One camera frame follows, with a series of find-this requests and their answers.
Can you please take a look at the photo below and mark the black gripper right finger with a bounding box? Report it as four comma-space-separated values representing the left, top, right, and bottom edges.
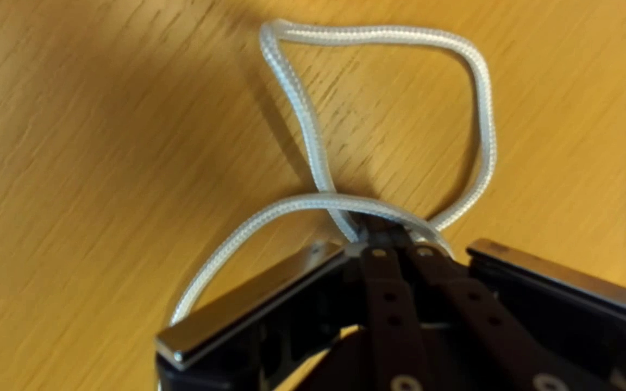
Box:
387, 214, 626, 391

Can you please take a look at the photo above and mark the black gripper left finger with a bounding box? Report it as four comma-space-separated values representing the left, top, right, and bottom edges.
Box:
157, 214, 423, 391

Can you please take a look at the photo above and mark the white braided string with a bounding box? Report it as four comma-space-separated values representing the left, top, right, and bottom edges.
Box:
170, 18, 498, 328

